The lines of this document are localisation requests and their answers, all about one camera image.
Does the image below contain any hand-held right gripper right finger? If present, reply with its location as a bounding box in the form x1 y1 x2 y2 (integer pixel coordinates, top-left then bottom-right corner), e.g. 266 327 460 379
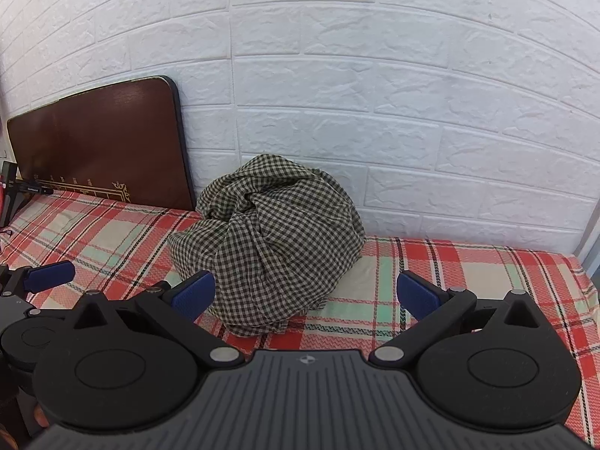
369 269 547 369

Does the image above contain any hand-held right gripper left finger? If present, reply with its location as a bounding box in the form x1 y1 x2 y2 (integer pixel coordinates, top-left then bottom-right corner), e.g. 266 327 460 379
70 271 245 369

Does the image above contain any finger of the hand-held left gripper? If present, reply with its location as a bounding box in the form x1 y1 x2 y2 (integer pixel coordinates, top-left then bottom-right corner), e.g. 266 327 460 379
0 261 76 299

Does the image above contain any olive patterned garment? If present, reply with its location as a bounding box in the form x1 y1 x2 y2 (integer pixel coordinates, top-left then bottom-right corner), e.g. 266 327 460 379
167 153 366 338

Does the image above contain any red plaid bed sheet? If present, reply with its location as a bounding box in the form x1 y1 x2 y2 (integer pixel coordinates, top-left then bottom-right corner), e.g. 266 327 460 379
0 190 597 404

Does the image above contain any black tripod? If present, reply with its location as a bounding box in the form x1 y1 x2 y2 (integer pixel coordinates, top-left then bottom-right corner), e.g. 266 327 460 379
0 159 55 227

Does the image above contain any brown wooden headboard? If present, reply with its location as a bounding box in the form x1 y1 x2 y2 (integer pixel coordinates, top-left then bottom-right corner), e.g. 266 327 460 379
6 75 197 212

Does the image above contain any white door frame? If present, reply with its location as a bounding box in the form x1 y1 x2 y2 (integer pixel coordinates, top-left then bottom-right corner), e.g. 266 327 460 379
576 206 600 291

